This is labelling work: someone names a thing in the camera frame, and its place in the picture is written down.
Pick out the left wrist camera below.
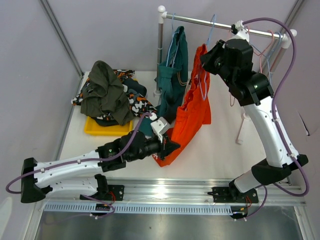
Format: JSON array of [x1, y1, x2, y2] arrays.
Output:
[[149, 112, 171, 143]]

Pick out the metal clothes rack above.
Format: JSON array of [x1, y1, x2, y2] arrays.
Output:
[[152, 4, 299, 145]]

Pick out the teal shorts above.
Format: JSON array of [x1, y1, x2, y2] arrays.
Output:
[[138, 25, 189, 138]]

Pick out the black mounting plate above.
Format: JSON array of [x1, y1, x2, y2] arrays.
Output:
[[207, 186, 259, 204], [79, 184, 125, 201]]

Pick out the blue hanger of orange shorts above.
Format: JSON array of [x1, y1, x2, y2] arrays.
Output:
[[199, 14, 217, 101]]

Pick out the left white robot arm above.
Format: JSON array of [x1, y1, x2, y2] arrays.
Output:
[[20, 130, 180, 204]]

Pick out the yellow plastic tray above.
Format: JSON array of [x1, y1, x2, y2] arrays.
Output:
[[84, 116, 134, 136]]

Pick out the pink hanger of olive shorts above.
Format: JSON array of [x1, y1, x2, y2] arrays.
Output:
[[227, 27, 250, 107]]

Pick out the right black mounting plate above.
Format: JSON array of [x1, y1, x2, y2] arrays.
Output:
[[207, 186, 259, 204]]

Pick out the slotted cable duct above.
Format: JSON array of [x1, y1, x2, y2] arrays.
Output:
[[44, 202, 233, 216]]

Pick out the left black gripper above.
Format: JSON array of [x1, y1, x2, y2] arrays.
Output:
[[127, 133, 181, 163]]

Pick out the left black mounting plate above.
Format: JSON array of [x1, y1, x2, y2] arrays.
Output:
[[79, 184, 125, 201]]

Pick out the pink hanger of camouflage shorts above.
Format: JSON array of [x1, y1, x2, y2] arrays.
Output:
[[259, 29, 275, 73]]

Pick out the blue wire hanger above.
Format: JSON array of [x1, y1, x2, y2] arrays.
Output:
[[251, 38, 282, 80]]

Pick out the olive green shorts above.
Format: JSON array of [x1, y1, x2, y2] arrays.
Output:
[[80, 60, 134, 126]]

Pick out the dark navy shorts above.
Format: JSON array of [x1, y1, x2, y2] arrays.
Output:
[[91, 78, 148, 127]]

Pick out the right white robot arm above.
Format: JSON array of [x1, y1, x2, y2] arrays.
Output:
[[200, 38, 309, 202]]

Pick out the blue hanger of teal shorts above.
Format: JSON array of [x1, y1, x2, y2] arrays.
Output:
[[165, 12, 185, 68]]

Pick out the orange camouflage pattern shorts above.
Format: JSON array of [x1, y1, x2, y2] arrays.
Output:
[[71, 69, 157, 126]]

